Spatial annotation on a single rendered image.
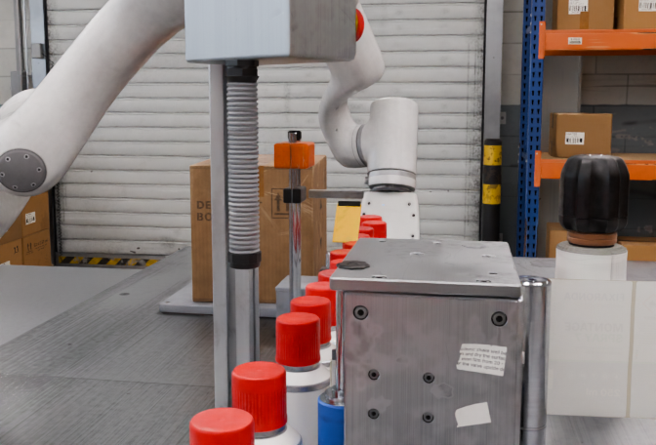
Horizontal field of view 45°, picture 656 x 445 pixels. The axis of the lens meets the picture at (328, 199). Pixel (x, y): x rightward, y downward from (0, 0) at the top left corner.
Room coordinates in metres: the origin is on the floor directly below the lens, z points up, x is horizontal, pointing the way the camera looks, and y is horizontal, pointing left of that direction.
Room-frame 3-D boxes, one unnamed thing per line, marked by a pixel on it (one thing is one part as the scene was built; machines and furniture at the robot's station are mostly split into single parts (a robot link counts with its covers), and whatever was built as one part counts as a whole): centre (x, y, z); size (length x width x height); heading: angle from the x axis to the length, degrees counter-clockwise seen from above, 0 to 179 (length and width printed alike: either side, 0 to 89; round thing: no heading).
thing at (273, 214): (1.65, 0.13, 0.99); 0.30 x 0.24 x 0.27; 175
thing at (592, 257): (0.97, -0.33, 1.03); 0.09 x 0.09 x 0.30
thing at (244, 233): (0.80, 0.09, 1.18); 0.04 x 0.04 x 0.21
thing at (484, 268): (0.51, -0.07, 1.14); 0.14 x 0.11 x 0.01; 170
